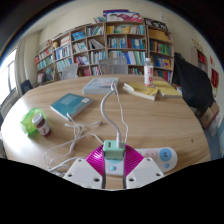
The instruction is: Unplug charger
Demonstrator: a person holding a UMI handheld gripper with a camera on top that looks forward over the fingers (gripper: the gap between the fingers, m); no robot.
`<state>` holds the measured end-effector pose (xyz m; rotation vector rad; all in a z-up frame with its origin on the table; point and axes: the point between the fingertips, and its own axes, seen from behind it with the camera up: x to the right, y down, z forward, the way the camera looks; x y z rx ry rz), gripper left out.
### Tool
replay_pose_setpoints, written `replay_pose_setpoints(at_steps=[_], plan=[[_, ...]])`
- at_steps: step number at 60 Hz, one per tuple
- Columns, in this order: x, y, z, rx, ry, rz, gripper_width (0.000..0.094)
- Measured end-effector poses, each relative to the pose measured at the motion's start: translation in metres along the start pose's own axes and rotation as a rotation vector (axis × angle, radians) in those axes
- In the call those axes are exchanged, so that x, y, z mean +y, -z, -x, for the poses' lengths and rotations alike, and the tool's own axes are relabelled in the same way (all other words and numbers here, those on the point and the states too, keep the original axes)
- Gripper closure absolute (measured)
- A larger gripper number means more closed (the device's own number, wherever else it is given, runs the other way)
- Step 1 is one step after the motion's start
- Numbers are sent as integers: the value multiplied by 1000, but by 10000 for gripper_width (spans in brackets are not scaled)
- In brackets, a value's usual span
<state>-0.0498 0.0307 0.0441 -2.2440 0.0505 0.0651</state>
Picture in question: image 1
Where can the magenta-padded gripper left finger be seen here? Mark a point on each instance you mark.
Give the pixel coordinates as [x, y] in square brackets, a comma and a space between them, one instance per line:
[83, 173]

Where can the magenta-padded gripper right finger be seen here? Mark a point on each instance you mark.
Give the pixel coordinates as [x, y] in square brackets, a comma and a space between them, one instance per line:
[145, 173]

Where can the mint green charger block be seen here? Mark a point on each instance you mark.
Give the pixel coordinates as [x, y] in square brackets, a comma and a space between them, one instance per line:
[113, 150]

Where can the white power strip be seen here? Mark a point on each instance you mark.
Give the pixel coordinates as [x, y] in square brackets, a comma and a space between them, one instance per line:
[160, 155]

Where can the small dark red jar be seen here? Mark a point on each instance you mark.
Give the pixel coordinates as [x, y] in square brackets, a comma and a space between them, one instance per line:
[42, 126]

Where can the teal book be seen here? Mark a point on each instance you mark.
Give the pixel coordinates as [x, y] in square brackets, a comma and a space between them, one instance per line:
[70, 104]

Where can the green plastic bag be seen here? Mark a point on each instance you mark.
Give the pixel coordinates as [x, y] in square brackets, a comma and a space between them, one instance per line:
[26, 121]

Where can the thick yellow book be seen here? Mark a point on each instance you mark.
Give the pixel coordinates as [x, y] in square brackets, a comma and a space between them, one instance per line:
[141, 90]

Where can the thin yellow book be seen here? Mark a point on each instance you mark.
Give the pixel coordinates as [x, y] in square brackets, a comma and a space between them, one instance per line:
[168, 90]

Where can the cardboard box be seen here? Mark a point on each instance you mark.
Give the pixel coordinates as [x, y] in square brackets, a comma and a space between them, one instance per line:
[209, 115]

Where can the grey book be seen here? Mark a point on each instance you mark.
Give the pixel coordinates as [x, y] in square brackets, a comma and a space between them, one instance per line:
[100, 86]

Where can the white bottle with red label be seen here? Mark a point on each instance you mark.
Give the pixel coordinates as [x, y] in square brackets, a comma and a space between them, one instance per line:
[148, 73]

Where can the black draped cloth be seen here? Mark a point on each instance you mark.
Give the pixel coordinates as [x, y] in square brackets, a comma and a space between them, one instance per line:
[193, 83]

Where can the white chair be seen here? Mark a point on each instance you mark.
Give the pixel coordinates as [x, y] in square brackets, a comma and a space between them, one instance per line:
[70, 71]

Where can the dark blue chair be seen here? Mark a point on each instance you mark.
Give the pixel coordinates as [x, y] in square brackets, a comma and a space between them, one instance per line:
[26, 87]

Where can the grey mesh chair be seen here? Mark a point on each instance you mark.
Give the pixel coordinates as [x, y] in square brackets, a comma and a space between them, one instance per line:
[112, 66]

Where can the window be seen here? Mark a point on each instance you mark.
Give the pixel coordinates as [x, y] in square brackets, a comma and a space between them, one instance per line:
[7, 76]

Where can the wooden bookshelf unit with books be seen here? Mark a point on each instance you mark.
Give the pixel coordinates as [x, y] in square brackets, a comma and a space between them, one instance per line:
[125, 41]

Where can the red wall poster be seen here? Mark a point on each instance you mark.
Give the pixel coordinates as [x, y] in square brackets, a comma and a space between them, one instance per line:
[215, 77]

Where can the small wooden wall shelf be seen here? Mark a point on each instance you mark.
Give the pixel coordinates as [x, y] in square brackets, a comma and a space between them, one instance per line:
[201, 59]

